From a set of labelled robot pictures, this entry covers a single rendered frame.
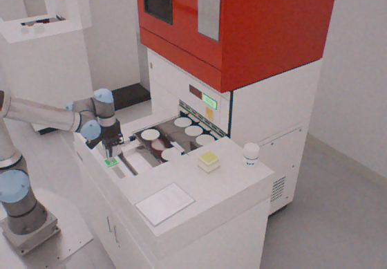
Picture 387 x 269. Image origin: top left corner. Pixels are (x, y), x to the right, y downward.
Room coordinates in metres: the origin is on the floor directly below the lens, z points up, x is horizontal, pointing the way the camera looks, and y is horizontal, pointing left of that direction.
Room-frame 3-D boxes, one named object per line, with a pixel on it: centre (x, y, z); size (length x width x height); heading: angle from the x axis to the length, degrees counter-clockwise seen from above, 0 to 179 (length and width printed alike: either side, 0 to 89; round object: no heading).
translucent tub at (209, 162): (1.24, -0.07, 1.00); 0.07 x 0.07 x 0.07; 39
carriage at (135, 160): (1.41, 0.29, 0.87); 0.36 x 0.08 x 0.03; 35
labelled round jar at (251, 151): (1.28, -0.26, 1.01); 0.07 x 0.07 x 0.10
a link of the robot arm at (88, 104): (1.24, 0.46, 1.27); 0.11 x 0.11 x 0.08; 28
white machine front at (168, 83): (1.84, 0.06, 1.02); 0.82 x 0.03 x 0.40; 35
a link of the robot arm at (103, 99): (1.30, 0.38, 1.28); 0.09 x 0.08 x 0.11; 118
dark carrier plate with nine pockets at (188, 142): (1.58, 0.09, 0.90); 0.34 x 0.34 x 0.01; 35
